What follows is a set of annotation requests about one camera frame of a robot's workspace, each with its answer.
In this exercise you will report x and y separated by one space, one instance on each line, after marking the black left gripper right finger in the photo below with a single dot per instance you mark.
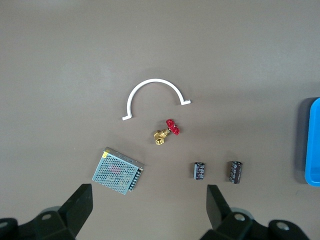
220 212

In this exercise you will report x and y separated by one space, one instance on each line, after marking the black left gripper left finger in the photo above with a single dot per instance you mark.
75 210

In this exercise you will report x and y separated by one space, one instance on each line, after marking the blue plastic tray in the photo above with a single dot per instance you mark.
314 150

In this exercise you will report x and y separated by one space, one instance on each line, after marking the metal mesh power supply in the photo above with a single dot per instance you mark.
115 171

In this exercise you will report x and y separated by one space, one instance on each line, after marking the white curved pipe clamp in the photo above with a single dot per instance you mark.
152 80

